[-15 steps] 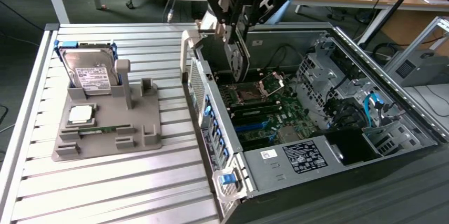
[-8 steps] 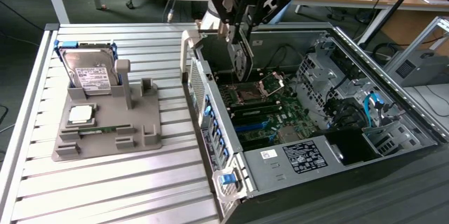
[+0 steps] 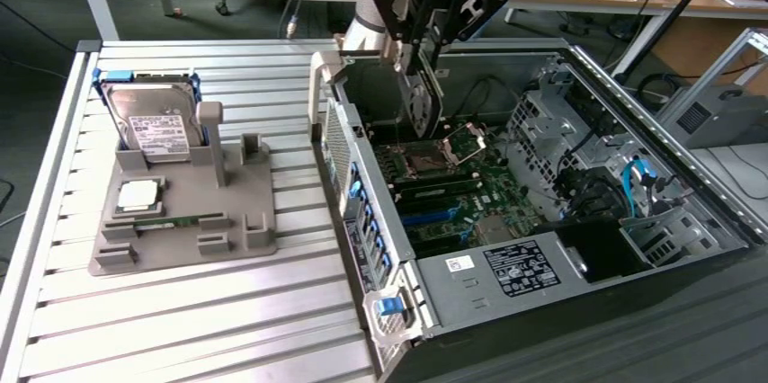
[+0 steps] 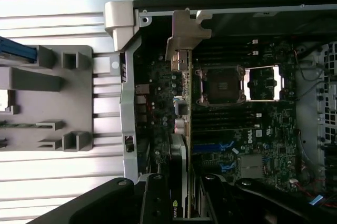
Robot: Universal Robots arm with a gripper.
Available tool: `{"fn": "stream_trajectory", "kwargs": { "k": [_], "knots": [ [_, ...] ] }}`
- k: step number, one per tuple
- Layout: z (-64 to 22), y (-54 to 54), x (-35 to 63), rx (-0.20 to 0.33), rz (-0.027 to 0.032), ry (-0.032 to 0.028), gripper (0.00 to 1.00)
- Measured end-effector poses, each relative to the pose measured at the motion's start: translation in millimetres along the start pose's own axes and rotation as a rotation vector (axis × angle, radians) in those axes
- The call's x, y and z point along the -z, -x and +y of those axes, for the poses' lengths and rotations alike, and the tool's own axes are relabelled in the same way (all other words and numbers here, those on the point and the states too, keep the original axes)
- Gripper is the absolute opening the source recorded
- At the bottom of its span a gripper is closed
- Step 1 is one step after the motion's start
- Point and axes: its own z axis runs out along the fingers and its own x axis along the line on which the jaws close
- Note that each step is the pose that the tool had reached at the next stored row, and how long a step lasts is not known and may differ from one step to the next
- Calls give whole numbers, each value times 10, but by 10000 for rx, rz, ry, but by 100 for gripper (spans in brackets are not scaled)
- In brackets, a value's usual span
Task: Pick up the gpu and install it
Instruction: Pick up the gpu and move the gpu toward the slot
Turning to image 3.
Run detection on grey computer tower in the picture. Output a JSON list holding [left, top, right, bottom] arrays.
[[656, 84, 768, 150]]

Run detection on graphics card with metal bracket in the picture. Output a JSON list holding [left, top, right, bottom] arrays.
[[378, 36, 449, 141]]

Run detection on green RAM stick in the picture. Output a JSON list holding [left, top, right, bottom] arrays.
[[133, 216, 203, 229]]

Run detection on blue wire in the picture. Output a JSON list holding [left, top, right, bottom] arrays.
[[620, 156, 656, 222]]

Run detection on perforated metal disk bay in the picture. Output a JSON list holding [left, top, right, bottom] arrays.
[[507, 63, 620, 180]]

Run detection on open metal socket cover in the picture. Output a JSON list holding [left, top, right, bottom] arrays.
[[441, 121, 491, 165]]

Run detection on silver hard disk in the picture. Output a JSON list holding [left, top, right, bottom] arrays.
[[99, 81, 199, 164]]

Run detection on silver CPU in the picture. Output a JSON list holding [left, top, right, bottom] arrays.
[[117, 180, 165, 216]]

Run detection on grey metal disk bay bracket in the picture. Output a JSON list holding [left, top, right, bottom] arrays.
[[617, 207, 726, 267]]

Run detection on black wire bundle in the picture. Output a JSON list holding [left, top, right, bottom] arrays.
[[551, 151, 632, 225]]

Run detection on silver chipset heatsink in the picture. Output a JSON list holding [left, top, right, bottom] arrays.
[[477, 215, 521, 243]]

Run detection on aluminium profile frame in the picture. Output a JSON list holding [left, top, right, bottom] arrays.
[[690, 26, 768, 87]]

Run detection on green motherboard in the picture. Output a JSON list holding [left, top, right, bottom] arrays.
[[369, 124, 541, 258]]

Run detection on coiled black cable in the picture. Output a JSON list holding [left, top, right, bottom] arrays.
[[633, 72, 683, 108]]

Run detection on black installed RAM stick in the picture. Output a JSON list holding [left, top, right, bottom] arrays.
[[393, 175, 485, 204]]

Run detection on blue expansion slot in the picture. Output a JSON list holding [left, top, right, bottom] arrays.
[[400, 207, 461, 227]]

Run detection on CPU socket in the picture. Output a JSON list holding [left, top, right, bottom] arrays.
[[398, 142, 457, 177]]

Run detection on grey power supply unit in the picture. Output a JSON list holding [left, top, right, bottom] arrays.
[[413, 220, 656, 339]]

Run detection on open grey PC case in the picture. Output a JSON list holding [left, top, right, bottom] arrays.
[[306, 39, 762, 383]]

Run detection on blue case latch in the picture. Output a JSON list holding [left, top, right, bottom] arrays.
[[373, 296, 402, 319]]

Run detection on blue disk caddy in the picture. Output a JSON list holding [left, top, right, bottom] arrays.
[[93, 67, 211, 153]]

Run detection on grey parts rack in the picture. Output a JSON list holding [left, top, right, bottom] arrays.
[[89, 102, 281, 277]]

